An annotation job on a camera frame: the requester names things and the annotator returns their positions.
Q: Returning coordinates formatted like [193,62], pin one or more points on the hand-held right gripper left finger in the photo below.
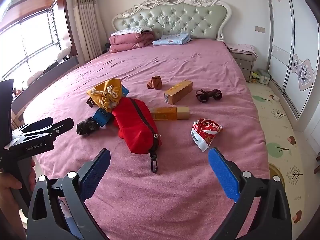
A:
[96,172]

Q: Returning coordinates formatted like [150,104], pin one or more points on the black printed packet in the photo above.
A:
[90,102]

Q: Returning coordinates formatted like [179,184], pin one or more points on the window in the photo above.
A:
[32,35]

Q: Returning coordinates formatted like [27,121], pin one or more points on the white floral sliding wardrobe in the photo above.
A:
[285,55]

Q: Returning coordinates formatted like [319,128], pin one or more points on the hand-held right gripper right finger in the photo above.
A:
[222,172]

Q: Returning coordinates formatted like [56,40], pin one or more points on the yellow and green toys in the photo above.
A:
[255,77]

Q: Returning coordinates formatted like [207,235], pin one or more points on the bed with pink sheet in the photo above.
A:
[175,62]

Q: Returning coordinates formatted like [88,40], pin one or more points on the brown cardboard box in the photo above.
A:
[177,92]

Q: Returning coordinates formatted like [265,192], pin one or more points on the white fluffy cushion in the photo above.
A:
[35,77]
[63,54]

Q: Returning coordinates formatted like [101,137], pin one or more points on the cream tree-print play mat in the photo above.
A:
[275,130]

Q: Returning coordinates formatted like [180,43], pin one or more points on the brown crumpled cloth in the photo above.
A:
[154,82]

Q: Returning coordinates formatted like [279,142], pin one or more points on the beige curtain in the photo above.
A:
[85,17]

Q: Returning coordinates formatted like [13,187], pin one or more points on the green and white storage box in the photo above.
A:
[263,78]

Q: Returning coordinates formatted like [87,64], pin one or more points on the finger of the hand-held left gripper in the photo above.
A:
[32,127]
[62,127]

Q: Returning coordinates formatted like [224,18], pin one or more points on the green tufted headboard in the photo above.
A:
[170,20]

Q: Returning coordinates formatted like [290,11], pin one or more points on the light blue folded cloth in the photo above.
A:
[172,40]

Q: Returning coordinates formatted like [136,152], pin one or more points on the red zip bag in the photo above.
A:
[135,130]

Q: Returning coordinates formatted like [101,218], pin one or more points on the blue packet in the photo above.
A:
[101,117]
[125,91]

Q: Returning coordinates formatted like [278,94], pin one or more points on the pink patterned cloth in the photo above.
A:
[241,48]

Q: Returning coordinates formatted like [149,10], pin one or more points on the grey nightstand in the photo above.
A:
[243,65]

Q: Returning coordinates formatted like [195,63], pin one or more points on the black crumpled cloth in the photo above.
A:
[86,127]

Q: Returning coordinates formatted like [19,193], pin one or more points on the person's left hand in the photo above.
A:
[10,182]

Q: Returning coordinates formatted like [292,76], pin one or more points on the small white box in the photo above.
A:
[275,98]

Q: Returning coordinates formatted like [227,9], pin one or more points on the beige wall switch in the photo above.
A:
[260,29]

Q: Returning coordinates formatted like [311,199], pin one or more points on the folded pink quilt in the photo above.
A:
[130,42]

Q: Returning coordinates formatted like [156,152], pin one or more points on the red and white snack packet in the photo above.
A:
[206,132]

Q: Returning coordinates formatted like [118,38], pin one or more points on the grey bench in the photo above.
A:
[50,75]

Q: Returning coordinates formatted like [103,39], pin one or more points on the orange and tan long box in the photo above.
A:
[165,113]

